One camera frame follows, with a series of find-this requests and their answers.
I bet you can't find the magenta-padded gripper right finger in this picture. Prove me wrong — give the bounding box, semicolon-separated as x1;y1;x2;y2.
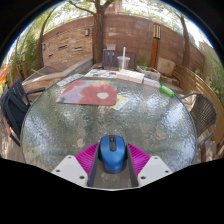
123;142;174;188

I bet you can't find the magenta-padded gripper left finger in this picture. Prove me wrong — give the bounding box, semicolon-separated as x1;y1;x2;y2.
50;142;102;188

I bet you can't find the blue and black computer mouse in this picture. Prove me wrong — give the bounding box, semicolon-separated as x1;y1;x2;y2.
98;134;128;174

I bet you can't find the red floral mouse pad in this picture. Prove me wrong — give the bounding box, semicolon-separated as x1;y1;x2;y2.
55;79;119;107

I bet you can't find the yellow card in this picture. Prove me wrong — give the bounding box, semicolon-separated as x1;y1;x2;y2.
109;94;130;111

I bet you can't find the brown wicker chair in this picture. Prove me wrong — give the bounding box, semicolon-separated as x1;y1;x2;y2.
179;92;218;149

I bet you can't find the small pale notebook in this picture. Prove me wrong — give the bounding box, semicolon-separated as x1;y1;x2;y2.
143;77;162;89

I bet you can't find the black metal chair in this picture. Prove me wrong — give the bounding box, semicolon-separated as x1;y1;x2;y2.
0;78;47;148

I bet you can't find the raised stone planter bed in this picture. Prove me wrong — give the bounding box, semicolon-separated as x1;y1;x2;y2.
21;57;94;84

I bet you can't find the curved wooden bench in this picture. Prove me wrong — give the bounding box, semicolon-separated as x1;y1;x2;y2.
173;64;224;148

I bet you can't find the beige stone block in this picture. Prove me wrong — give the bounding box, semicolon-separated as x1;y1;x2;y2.
156;57;177;78

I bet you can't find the clear plastic cup with straw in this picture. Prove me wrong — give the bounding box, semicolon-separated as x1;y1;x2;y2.
116;46;131;72

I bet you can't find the dark wooden slatted chair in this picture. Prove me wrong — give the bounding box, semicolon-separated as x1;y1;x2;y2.
101;49;138;71

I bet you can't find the thin tree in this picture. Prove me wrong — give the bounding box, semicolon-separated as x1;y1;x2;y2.
178;14;191;69

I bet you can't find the large tree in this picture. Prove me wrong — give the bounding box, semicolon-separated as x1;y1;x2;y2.
68;0;116;65

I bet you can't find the wooden garden lamp post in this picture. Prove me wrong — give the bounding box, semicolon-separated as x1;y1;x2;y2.
148;18;163;70

